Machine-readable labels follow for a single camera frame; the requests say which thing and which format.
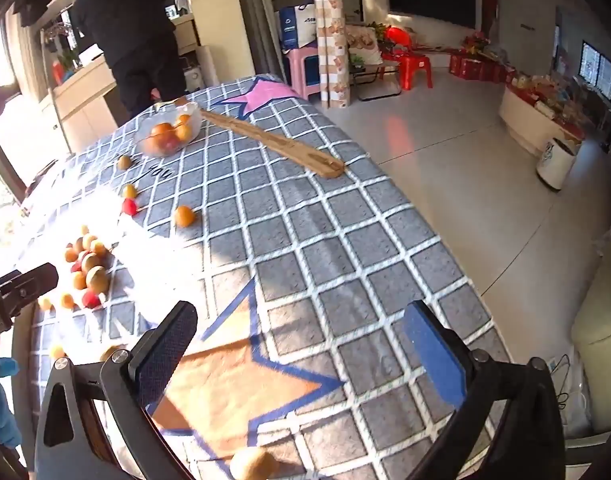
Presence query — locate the clear plastic bowl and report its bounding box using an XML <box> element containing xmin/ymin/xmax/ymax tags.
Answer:
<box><xmin>134</xmin><ymin>101</ymin><xmax>204</xmax><ymax>157</ymax></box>

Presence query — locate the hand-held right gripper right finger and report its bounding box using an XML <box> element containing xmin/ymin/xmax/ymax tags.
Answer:
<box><xmin>403</xmin><ymin>300</ymin><xmax>569</xmax><ymax>480</ymax></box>

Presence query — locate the white trash bin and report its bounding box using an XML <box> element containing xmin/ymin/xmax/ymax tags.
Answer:
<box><xmin>535</xmin><ymin>136</ymin><xmax>581</xmax><ymax>192</ymax></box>

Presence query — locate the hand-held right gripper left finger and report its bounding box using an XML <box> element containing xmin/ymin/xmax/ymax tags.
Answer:
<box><xmin>33</xmin><ymin>301</ymin><xmax>199</xmax><ymax>480</ymax></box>

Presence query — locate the long wooden strip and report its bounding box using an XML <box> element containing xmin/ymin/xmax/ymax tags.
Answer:
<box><xmin>198</xmin><ymin>109</ymin><xmax>347</xmax><ymax>180</ymax></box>

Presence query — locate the low cream cabinet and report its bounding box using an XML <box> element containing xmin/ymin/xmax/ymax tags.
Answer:
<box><xmin>498</xmin><ymin>82</ymin><xmax>586</xmax><ymax>153</ymax></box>

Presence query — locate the red gift box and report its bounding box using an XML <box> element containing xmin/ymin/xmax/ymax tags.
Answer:
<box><xmin>448</xmin><ymin>50</ymin><xmax>509</xmax><ymax>83</ymax></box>

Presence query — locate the blue white shopping bag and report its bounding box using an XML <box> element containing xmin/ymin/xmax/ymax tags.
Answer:
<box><xmin>276</xmin><ymin>2</ymin><xmax>319</xmax><ymax>52</ymax></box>

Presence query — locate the pink plastic stool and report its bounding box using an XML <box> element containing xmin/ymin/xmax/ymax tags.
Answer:
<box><xmin>284</xmin><ymin>46</ymin><xmax>323</xmax><ymax>101</ymax></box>

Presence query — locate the checkered star printed blanket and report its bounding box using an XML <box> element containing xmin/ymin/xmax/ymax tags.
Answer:
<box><xmin>0</xmin><ymin>74</ymin><xmax>516</xmax><ymax>480</ymax></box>

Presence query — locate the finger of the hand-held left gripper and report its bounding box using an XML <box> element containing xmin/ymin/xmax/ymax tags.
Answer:
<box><xmin>0</xmin><ymin>262</ymin><xmax>60</xmax><ymax>307</ymax></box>

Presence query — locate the red plastic stool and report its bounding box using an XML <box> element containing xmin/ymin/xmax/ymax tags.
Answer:
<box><xmin>383</xmin><ymin>51</ymin><xmax>433</xmax><ymax>91</ymax></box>

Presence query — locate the floral cushion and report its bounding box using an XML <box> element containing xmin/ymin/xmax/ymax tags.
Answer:
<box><xmin>345</xmin><ymin>22</ymin><xmax>386</xmax><ymax>66</ymax></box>

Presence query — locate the white kitchen appliance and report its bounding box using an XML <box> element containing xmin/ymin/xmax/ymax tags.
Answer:
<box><xmin>182</xmin><ymin>45</ymin><xmax>220</xmax><ymax>93</ymax></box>

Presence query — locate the white counter cabinet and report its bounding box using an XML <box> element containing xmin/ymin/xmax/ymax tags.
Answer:
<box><xmin>38</xmin><ymin>52</ymin><xmax>131</xmax><ymax>153</ymax></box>

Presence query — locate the black folding stand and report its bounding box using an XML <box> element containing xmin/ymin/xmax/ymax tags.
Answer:
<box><xmin>350</xmin><ymin>60</ymin><xmax>402</xmax><ymax>101</ymax></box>

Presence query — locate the red plastic chair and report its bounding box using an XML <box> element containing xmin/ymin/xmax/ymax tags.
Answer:
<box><xmin>384</xmin><ymin>26</ymin><xmax>416</xmax><ymax>53</ymax></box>

